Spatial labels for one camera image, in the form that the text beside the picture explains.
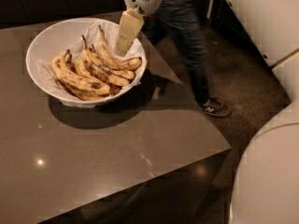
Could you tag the brown underlying banana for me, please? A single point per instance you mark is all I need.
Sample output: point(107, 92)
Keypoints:
point(88, 89)

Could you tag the rear spotted yellow banana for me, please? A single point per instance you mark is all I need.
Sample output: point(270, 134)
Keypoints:
point(110, 60)

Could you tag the dark lower cabinets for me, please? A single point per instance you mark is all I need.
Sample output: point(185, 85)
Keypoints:
point(21, 12)

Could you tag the dark sneaker with N logo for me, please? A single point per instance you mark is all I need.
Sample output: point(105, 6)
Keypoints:
point(215, 108)

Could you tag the spotted yellow banana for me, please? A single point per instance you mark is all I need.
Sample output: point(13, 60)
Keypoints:
point(110, 60)
point(60, 69)

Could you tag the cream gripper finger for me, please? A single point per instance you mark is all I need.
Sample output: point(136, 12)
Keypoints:
point(131, 23)
point(120, 52)

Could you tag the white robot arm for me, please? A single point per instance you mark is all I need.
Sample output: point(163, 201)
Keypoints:
point(262, 178)

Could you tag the middle spotted banana with sticker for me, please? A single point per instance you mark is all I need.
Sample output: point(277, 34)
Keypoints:
point(98, 72)

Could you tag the small hidden yellow banana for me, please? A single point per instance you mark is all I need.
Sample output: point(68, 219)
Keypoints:
point(81, 70)

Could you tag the front spotted yellow banana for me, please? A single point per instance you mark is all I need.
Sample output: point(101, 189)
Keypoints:
point(60, 69)

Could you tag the white paper bowl liner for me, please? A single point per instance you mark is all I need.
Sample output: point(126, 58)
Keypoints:
point(93, 31)

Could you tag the white round bowl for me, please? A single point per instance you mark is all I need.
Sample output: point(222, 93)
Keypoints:
point(59, 36)

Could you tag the person in jeans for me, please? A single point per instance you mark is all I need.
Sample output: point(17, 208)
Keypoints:
point(178, 19)

